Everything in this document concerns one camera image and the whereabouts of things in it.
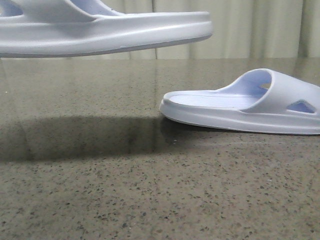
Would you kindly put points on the light blue slipper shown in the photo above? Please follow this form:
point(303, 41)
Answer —
point(72, 28)
point(261, 100)

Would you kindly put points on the white curtain backdrop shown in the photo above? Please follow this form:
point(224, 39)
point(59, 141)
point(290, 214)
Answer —
point(241, 29)

